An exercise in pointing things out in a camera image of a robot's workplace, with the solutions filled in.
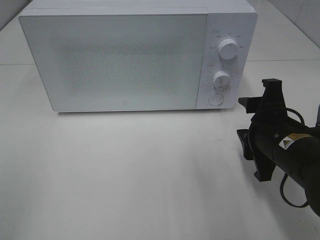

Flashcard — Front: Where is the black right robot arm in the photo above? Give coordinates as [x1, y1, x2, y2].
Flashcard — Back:
[237, 78, 320, 215]

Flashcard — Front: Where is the round door release button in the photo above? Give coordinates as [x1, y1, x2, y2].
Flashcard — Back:
[208, 94, 224, 106]

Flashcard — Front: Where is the white timer knob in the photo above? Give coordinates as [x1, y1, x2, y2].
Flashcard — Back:
[212, 71, 231, 89]

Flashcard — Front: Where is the white upper power knob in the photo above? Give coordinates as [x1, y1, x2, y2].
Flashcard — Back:
[217, 37, 239, 60]

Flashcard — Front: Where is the white microwave oven body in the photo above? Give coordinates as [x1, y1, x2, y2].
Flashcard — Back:
[19, 0, 258, 112]

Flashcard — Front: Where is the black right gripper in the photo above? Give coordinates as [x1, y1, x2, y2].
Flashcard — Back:
[236, 78, 288, 182]

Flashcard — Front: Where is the white microwave door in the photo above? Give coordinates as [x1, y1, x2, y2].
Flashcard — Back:
[20, 14, 208, 112]

